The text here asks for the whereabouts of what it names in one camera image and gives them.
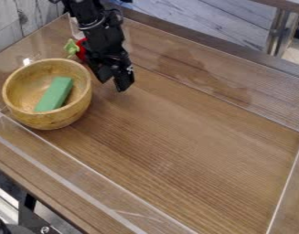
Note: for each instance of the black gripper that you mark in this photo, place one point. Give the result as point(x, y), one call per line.
point(108, 61)

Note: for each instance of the red fruit with green leaf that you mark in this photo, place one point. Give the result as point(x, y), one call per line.
point(73, 48)

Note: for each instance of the wooden bowl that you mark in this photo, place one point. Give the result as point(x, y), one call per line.
point(27, 84)

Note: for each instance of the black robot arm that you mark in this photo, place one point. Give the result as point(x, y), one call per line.
point(101, 44)

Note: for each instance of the green rectangular block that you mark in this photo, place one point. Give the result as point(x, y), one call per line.
point(55, 94)

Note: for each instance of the metal table leg background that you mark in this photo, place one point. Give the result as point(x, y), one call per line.
point(280, 32)

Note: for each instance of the clear acrylic corner bracket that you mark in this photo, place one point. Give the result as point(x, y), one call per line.
point(73, 24)

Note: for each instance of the clear acrylic tray wall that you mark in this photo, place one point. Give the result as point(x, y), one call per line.
point(88, 199)

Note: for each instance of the black table leg bracket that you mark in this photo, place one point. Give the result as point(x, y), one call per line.
point(31, 220)

